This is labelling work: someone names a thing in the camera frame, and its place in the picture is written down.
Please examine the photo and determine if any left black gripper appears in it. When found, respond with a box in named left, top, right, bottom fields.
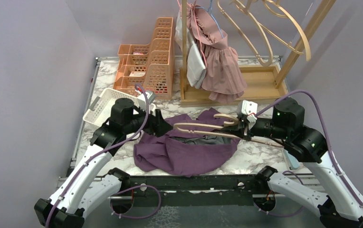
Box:
left=124, top=103, right=173, bottom=137

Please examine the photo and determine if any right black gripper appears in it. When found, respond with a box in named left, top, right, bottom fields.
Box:
left=220, top=115, right=289, bottom=141

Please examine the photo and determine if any wooden hanger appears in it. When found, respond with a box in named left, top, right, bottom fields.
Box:
left=216, top=0, right=274, bottom=67
left=231, top=0, right=312, bottom=63
left=173, top=114, right=283, bottom=148

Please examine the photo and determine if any purple cloth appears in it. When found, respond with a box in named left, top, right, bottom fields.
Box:
left=133, top=108, right=241, bottom=177

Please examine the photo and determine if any pink clothes pile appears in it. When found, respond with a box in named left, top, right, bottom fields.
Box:
left=187, top=5, right=247, bottom=103

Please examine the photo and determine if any white skirt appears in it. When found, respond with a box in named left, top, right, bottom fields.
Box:
left=174, top=12, right=206, bottom=89

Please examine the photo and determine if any pink wire hanger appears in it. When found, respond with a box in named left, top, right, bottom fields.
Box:
left=191, top=1, right=208, bottom=67

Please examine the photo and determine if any blue wire hanger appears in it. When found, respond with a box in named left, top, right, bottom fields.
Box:
left=196, top=0, right=224, bottom=38

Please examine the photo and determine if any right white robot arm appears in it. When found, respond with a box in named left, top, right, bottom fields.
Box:
left=221, top=97, right=363, bottom=228

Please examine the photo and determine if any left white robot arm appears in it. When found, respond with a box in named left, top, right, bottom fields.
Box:
left=34, top=98, right=173, bottom=228

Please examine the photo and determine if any wooden hanger rack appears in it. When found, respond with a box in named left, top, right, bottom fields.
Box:
left=178, top=0, right=335, bottom=107

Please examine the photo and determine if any light blue small block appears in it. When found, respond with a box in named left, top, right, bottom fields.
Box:
left=283, top=150, right=300, bottom=170

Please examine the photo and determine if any orange plastic file organizer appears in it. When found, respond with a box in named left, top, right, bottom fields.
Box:
left=113, top=17, right=175, bottom=100

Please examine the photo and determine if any white plastic basket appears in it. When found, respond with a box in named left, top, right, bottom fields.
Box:
left=83, top=88, right=146, bottom=127

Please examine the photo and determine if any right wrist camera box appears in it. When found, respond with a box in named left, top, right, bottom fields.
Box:
left=237, top=100, right=258, bottom=123

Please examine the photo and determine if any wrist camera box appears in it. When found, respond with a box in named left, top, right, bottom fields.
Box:
left=137, top=91, right=156, bottom=109
left=237, top=100, right=258, bottom=123

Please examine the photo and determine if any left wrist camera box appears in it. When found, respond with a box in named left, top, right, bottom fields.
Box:
left=137, top=91, right=156, bottom=109

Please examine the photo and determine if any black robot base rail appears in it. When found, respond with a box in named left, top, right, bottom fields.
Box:
left=107, top=166, right=277, bottom=208

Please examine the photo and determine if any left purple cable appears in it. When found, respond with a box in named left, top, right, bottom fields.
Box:
left=44, top=83, right=162, bottom=228

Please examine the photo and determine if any purple cable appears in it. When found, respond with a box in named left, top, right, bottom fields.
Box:
left=44, top=83, right=162, bottom=228
left=252, top=89, right=363, bottom=228

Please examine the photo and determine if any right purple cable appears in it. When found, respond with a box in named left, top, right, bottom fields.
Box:
left=252, top=89, right=363, bottom=228

